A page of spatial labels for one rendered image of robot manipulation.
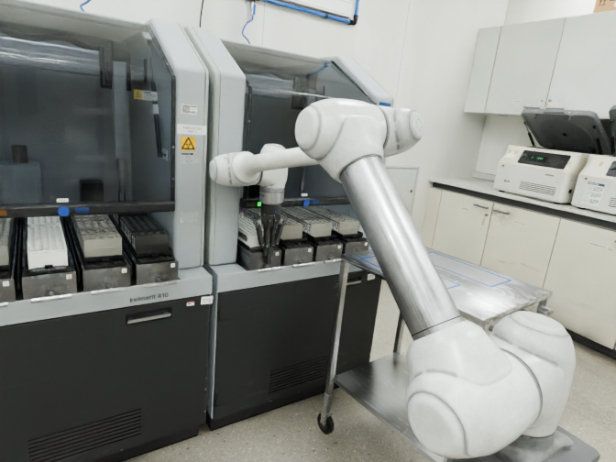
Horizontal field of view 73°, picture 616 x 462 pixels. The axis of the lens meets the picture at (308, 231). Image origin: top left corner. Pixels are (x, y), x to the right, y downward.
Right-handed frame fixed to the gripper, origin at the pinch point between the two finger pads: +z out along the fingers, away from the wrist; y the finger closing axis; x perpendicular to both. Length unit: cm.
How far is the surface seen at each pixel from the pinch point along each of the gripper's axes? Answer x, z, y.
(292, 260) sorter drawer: -1.5, 4.3, -12.3
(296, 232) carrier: -8.9, -5.3, -17.7
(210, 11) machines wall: -120, -107, -18
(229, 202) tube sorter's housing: -10.1, -18.8, 12.2
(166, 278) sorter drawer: -1.5, 4.9, 37.6
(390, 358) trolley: 15, 52, -60
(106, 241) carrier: -9, -7, 54
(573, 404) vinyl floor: 57, 81, -156
